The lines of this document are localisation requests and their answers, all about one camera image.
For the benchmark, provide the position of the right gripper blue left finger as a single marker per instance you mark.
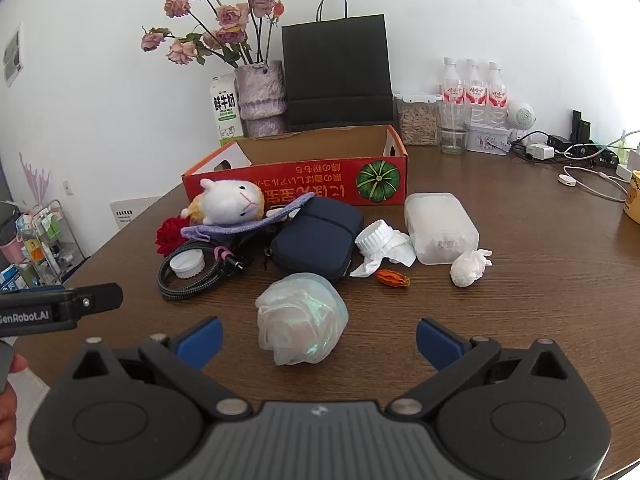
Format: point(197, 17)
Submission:
point(192, 349)

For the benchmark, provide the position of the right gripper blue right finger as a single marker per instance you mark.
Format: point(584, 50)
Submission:
point(444, 349)

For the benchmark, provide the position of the white tissue ball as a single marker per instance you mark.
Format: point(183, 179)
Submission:
point(470, 267)

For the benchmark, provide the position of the small white round cup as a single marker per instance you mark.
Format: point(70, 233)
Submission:
point(187, 264)

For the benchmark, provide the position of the white tissue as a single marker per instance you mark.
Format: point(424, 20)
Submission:
point(395, 247)

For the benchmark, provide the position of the translucent plastic bag ball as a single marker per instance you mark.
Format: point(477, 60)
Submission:
point(300, 319)

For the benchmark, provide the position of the red fabric rose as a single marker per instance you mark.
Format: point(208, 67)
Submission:
point(169, 237)

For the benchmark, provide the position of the purple knitted cloth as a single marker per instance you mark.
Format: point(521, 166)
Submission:
point(207, 231)

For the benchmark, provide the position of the frosted plastic storage box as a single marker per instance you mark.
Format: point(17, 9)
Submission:
point(439, 227)

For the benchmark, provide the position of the white ribbed bottle cap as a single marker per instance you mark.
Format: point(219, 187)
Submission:
point(374, 241)

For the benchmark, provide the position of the white yellow plush hamster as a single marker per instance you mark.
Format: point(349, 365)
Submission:
point(226, 202)

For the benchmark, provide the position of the navy blue zip pouch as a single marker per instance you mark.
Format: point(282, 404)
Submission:
point(320, 239)

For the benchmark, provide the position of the person left hand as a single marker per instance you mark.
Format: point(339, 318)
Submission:
point(8, 422)

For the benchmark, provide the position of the red pumpkin cardboard box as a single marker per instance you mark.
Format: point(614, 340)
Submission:
point(359, 166)

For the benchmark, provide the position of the white printed tin box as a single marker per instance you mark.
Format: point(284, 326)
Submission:
point(488, 140)

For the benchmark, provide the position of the white charger plug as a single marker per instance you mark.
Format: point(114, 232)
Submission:
point(539, 151)

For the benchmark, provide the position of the clear drinking glass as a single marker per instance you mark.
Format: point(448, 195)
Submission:
point(452, 131)

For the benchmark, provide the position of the clear jar of seeds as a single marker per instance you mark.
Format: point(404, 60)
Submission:
point(418, 118)

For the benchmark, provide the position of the yellow mug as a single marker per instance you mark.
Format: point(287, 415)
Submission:
point(631, 207)

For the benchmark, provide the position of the left water bottle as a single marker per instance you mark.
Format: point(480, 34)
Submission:
point(452, 90)

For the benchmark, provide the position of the water bottle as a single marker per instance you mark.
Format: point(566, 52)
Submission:
point(452, 90)
point(497, 97)
point(475, 94)

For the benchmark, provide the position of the black power strip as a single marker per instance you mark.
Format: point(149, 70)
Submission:
point(590, 153)

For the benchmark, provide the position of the white round speaker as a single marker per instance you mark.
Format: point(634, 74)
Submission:
point(520, 118)

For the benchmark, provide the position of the middle water bottle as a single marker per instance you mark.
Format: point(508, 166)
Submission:
point(475, 94)

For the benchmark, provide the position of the right water bottle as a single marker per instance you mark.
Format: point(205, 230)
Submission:
point(497, 97)

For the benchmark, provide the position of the white green milk carton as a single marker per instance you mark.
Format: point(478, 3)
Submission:
point(228, 121)

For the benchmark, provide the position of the black upright device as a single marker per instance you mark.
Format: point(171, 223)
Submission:
point(581, 129)

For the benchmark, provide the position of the purple textured vase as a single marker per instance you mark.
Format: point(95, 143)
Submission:
point(262, 98)

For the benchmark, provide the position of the black paper shopping bag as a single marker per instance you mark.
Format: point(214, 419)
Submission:
point(337, 73)

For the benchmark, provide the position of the dried pink rose bouquet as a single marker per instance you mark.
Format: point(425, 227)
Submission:
point(235, 33)

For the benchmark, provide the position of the metal wire shelf rack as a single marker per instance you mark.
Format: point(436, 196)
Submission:
point(46, 242)

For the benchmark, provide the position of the wall poster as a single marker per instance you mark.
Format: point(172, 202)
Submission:
point(12, 58)

